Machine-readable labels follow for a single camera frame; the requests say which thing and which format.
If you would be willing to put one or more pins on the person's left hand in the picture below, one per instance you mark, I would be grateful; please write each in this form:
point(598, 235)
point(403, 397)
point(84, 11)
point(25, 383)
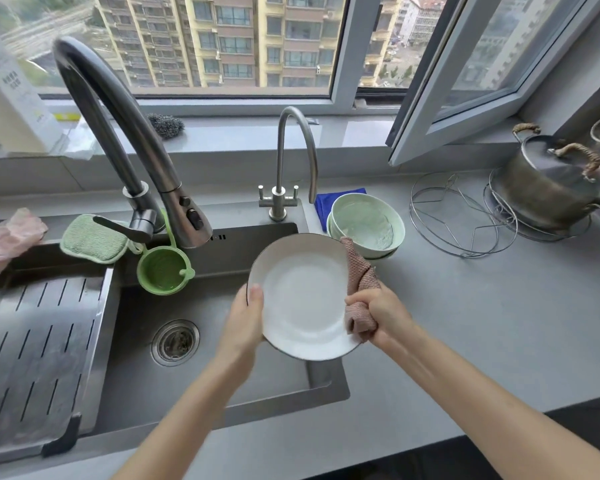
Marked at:
point(242, 329)

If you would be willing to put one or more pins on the person's right hand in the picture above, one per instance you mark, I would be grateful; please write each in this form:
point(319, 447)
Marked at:
point(387, 317)

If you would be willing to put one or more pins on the pink dish cloth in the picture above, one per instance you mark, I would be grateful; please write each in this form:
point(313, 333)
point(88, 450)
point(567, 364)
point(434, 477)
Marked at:
point(360, 274)

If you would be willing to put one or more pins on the white plate dark rim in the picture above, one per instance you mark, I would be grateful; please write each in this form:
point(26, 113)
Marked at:
point(300, 299)

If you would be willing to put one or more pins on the pale green bowl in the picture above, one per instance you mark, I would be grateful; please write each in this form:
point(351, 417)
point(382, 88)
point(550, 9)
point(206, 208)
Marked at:
point(397, 229)
point(332, 234)

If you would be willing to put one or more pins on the person's left forearm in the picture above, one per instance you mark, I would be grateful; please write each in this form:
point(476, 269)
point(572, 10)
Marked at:
point(185, 424)

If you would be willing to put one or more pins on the person's right forearm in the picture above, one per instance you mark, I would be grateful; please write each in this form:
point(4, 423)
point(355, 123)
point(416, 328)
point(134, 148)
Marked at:
point(490, 399)

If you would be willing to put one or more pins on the dark pull-down kitchen faucet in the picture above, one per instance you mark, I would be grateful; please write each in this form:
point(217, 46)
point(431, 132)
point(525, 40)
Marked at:
point(130, 119)

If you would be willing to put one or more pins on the stainless steel sink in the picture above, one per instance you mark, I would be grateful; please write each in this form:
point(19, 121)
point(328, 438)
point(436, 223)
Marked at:
point(220, 384)

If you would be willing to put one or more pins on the sink drain strainer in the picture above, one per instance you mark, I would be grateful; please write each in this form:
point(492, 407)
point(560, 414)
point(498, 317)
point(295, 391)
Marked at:
point(175, 343)

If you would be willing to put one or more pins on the green silicone cup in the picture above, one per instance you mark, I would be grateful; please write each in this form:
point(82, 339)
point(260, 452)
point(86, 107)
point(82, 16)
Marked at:
point(162, 272)

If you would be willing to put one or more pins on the blue cloth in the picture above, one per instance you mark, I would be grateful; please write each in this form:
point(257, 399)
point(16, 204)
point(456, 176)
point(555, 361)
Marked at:
point(325, 209)

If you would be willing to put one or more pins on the small steel drinking faucet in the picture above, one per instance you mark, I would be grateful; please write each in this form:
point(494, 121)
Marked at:
point(280, 159)

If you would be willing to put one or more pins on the green sponge pad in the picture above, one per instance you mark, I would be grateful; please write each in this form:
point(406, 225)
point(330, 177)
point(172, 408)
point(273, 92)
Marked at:
point(92, 239)

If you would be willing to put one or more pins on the stainless steel pot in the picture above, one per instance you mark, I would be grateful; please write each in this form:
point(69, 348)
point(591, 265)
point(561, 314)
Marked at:
point(535, 204)

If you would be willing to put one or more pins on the steel slotted drain tray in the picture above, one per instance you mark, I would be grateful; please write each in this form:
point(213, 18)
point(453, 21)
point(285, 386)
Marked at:
point(35, 354)

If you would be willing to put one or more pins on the open grey window sash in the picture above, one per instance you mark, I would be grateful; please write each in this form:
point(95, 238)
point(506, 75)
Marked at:
point(415, 109)

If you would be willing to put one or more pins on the steel wool scrubber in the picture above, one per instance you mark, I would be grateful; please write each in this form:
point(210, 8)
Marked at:
point(166, 126)

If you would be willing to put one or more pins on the steel pot lid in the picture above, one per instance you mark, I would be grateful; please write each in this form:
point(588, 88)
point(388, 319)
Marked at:
point(545, 164)

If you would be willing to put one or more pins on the white plastic packet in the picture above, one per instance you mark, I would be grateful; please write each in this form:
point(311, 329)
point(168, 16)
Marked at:
point(77, 142)

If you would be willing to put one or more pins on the pink rubber glove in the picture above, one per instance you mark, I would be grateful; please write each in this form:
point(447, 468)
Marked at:
point(5, 239)

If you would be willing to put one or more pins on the yellow apartment building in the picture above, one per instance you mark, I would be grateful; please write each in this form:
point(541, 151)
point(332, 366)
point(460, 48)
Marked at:
point(240, 39)

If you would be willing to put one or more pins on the white pump soap dispenser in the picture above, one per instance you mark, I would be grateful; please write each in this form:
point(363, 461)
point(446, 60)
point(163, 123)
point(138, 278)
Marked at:
point(10, 99)

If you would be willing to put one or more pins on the grey window frame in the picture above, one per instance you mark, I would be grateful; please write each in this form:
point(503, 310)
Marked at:
point(350, 59)

